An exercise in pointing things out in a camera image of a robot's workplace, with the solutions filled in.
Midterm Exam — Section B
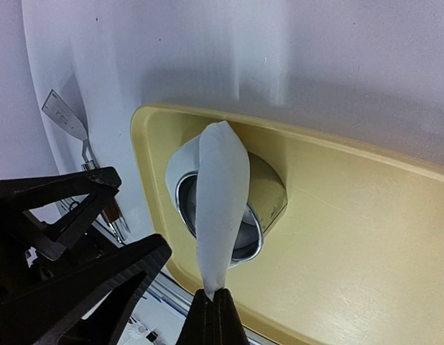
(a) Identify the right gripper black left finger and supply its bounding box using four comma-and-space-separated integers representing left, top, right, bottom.
176, 289, 213, 345

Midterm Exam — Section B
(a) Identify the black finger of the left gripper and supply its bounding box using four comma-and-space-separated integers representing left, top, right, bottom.
0, 167, 121, 259

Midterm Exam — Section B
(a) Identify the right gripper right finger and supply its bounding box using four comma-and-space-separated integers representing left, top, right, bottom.
211, 288, 249, 345

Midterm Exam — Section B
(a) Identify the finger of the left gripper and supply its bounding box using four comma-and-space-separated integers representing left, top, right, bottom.
0, 234, 172, 344

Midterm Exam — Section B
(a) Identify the round metal cutter ring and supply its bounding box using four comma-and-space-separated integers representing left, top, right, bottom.
175, 172, 264, 265

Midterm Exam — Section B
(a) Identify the metal scraper with wooden handle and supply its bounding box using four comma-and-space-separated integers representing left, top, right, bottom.
40, 88, 131, 240

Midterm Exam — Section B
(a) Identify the yellow plastic tray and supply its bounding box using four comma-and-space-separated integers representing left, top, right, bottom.
131, 105, 444, 344

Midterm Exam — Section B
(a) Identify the white dough lump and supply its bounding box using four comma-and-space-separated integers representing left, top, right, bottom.
165, 121, 250, 300

